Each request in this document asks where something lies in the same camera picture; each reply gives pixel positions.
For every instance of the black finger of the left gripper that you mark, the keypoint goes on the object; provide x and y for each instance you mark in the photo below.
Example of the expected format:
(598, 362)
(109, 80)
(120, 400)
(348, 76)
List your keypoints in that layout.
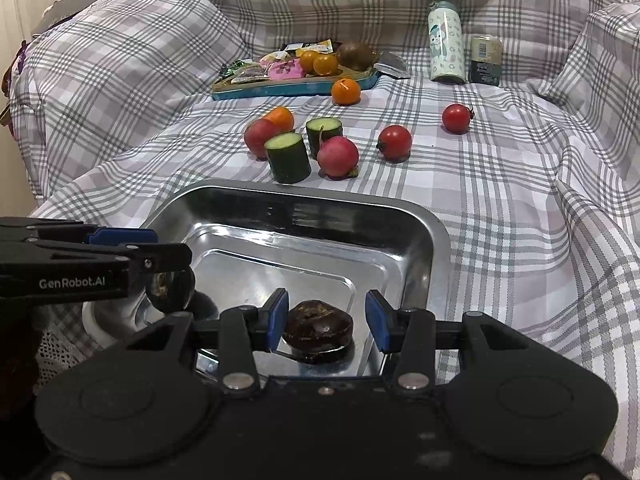
(125, 254)

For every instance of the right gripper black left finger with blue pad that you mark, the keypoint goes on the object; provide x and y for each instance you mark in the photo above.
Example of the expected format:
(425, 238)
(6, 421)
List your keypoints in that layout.
(242, 332)

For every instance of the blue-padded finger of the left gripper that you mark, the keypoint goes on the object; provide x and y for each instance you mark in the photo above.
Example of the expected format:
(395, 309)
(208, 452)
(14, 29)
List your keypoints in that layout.
(71, 231)

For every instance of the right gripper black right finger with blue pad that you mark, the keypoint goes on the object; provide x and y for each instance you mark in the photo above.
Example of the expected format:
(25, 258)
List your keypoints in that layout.
(407, 337)

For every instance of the dark dried fruit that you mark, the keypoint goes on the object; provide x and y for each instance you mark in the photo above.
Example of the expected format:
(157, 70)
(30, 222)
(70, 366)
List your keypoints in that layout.
(318, 333)
(170, 291)

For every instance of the red tomato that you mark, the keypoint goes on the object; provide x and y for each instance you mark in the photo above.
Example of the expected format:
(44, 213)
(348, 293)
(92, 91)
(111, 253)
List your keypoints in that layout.
(394, 143)
(456, 118)

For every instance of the stainless steel tray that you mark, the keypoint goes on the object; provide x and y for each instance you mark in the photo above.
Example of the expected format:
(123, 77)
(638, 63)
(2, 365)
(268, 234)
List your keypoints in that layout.
(248, 239)

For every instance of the red radish left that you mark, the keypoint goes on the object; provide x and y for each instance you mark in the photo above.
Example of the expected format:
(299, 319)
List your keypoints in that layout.
(257, 134)

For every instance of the cucumber piece front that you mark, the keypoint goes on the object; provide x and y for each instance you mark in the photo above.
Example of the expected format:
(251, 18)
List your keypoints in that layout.
(287, 157)

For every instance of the cucumber piece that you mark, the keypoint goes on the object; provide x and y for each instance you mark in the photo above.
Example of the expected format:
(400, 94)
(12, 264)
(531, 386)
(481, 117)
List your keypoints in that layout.
(287, 157)
(321, 129)

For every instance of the blue snack tray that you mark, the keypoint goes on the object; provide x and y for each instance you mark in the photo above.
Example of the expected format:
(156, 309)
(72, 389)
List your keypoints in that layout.
(307, 86)

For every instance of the pink radish right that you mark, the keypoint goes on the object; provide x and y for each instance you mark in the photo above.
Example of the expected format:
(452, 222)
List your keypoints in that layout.
(338, 158)

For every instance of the small orange near radish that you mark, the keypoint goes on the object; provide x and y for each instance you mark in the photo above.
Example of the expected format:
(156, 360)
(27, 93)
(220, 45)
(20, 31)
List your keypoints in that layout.
(282, 118)

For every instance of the green snack packet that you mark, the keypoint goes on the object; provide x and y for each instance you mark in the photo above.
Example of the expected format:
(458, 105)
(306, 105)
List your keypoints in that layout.
(242, 72)

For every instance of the cucumber piece back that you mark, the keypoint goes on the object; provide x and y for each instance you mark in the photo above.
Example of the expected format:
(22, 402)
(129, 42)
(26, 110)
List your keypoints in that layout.
(321, 129)

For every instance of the pink snack packet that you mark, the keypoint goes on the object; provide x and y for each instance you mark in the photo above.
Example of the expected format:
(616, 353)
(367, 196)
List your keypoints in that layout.
(286, 70)

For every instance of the orange before blue tray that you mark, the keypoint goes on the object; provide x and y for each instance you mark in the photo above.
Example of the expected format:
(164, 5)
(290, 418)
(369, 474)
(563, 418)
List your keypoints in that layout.
(345, 92)

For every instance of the orange in tray left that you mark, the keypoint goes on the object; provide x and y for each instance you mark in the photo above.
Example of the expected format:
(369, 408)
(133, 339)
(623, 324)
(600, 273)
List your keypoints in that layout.
(306, 61)

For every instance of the orange in tray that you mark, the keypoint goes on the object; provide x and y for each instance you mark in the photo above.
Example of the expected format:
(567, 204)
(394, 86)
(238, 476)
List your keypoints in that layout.
(325, 65)
(306, 61)

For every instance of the grey plaid cloth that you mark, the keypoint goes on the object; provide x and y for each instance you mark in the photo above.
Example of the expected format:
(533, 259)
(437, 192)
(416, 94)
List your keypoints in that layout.
(112, 112)

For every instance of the orange in tray right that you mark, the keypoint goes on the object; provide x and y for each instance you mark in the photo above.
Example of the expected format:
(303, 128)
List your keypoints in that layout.
(325, 65)

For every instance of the silver foil packet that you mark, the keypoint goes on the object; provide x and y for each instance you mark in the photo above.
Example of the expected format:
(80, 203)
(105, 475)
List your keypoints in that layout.
(392, 65)

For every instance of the green drink can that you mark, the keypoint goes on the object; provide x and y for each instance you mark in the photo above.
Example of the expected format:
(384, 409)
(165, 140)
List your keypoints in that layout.
(486, 60)

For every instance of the yellow black snack packet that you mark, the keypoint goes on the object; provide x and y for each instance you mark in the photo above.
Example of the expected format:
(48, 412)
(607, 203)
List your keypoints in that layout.
(297, 49)

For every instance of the brown round fruit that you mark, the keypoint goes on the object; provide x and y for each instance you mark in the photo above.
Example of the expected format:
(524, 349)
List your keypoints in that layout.
(356, 56)

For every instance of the white cartoon bottle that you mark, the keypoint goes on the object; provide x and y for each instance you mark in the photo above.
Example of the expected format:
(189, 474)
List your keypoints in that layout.
(446, 43)

